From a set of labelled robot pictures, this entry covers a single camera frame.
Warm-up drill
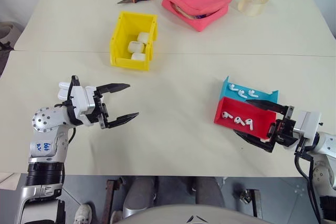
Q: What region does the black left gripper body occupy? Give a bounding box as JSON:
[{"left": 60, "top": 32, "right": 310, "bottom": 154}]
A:
[{"left": 83, "top": 89, "right": 111, "bottom": 130}]

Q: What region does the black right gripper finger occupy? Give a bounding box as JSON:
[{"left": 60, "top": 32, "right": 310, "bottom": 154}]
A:
[
  {"left": 233, "top": 130, "right": 277, "bottom": 154},
  {"left": 245, "top": 99, "right": 290, "bottom": 116}
]

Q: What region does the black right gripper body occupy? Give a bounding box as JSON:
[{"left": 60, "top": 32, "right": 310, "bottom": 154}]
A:
[{"left": 268, "top": 105, "right": 299, "bottom": 152}]

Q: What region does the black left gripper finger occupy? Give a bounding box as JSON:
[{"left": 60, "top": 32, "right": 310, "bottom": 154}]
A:
[
  {"left": 96, "top": 83, "right": 131, "bottom": 96},
  {"left": 106, "top": 112, "right": 140, "bottom": 130}
]

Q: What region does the yellow plastic bin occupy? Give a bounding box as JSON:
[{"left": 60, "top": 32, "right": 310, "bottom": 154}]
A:
[{"left": 109, "top": 10, "right": 159, "bottom": 72}]

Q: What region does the blue plastic tray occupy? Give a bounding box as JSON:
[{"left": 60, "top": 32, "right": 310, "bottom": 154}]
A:
[{"left": 217, "top": 76, "right": 280, "bottom": 104}]

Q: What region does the red plastic tray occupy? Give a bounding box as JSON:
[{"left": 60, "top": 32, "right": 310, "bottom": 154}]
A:
[{"left": 213, "top": 95, "right": 279, "bottom": 142}]

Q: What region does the dark grey rounded leg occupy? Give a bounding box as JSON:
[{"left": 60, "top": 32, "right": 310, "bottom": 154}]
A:
[
  {"left": 193, "top": 176, "right": 224, "bottom": 208},
  {"left": 124, "top": 176, "right": 159, "bottom": 217}
]

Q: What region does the white sneaker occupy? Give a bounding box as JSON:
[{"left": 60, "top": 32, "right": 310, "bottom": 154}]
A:
[{"left": 73, "top": 202, "right": 93, "bottom": 224}]

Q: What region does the translucent tape roll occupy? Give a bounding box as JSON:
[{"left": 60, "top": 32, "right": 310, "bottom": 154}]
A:
[{"left": 237, "top": 0, "right": 270, "bottom": 18}]

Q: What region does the silver robot torso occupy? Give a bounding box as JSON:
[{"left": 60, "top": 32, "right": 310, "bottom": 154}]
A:
[{"left": 121, "top": 202, "right": 266, "bottom": 224}]

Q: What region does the white flat board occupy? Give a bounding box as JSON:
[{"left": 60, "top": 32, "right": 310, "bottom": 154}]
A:
[{"left": 0, "top": 172, "right": 21, "bottom": 191}]

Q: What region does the grey chair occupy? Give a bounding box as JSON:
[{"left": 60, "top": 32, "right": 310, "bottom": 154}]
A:
[{"left": 0, "top": 21, "right": 25, "bottom": 78}]

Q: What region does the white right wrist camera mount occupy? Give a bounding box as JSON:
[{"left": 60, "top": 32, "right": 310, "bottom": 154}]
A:
[{"left": 292, "top": 110, "right": 322, "bottom": 141}]

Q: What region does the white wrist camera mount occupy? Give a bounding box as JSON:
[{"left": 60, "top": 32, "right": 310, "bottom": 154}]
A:
[
  {"left": 69, "top": 86, "right": 97, "bottom": 126},
  {"left": 292, "top": 110, "right": 322, "bottom": 141}
]

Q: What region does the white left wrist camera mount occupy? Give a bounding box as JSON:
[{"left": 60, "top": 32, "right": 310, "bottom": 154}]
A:
[{"left": 69, "top": 86, "right": 97, "bottom": 126}]

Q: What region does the rusty metal stand post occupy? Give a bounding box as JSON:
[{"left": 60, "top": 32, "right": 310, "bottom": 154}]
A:
[
  {"left": 240, "top": 188, "right": 264, "bottom": 220},
  {"left": 106, "top": 177, "right": 123, "bottom": 224}
]

